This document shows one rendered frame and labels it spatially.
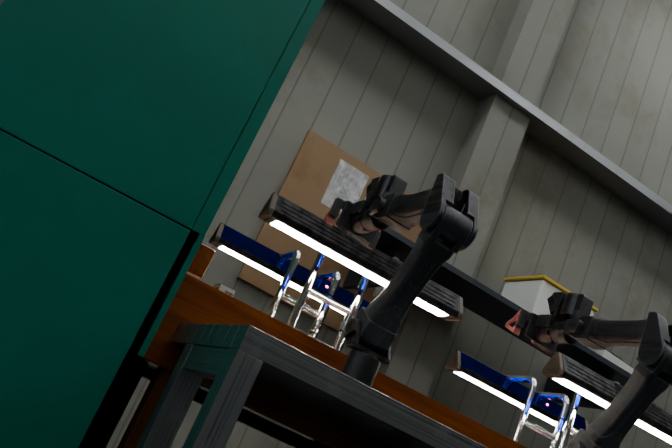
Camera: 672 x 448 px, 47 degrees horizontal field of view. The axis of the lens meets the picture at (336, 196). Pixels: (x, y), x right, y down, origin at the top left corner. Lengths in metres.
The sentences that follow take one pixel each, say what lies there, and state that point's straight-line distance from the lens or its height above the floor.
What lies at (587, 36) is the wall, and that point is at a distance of 5.98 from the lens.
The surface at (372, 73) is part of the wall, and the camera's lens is 4.79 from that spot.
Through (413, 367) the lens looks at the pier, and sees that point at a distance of 4.49.
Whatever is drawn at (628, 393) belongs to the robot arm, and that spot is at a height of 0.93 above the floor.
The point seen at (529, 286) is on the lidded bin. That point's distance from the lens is 4.60.
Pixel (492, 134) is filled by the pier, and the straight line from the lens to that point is 4.96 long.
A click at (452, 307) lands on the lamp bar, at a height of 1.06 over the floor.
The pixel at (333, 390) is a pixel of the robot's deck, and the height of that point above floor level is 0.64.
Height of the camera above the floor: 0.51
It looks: 19 degrees up
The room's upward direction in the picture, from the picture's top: 24 degrees clockwise
